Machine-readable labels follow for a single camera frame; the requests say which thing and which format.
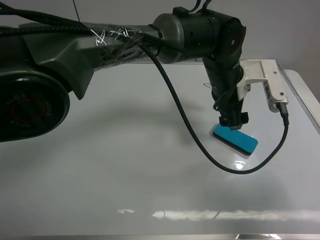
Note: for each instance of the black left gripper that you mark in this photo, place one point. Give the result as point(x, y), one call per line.
point(224, 75)

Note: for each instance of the teal whiteboard eraser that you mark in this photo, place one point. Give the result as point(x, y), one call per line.
point(235, 139)

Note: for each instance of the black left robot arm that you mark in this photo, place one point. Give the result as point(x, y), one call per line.
point(44, 61)

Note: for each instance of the white framed whiteboard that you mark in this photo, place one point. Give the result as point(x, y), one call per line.
point(123, 163)

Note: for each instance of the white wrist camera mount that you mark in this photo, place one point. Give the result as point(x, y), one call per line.
point(263, 71)

